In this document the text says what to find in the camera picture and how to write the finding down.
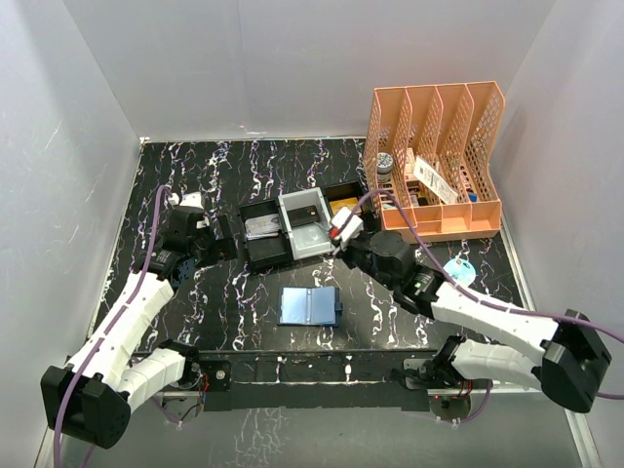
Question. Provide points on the gold credit card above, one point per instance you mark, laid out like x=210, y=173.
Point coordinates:
x=348, y=203

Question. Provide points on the white labelled flat package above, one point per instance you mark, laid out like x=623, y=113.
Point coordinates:
x=434, y=181

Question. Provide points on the dark grey striped card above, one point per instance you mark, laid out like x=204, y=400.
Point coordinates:
x=303, y=216

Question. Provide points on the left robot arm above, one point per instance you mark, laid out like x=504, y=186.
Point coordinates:
x=92, y=397

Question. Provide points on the blue card holder wallet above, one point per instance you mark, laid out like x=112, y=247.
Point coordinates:
x=314, y=307

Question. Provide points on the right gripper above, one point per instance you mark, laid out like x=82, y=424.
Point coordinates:
x=346, y=245

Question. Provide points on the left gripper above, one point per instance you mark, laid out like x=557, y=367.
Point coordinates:
x=227, y=251

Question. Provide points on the white plastic bin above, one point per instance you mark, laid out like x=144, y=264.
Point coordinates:
x=311, y=239

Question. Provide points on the white VIP card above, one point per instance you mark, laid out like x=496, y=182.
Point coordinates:
x=263, y=226

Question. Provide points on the black tray with gold card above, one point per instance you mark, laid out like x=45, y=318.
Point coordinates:
x=353, y=188

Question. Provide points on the black tray with blue card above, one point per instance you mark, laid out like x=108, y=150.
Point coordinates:
x=266, y=253

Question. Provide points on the blister pack with blue tool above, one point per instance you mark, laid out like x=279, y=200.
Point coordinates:
x=461, y=271

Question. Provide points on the round jar with patterned lid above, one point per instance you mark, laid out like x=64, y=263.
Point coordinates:
x=384, y=167

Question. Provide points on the orange desk file organizer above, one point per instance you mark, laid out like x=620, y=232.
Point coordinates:
x=453, y=127

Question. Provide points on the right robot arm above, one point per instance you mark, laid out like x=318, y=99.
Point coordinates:
x=563, y=356

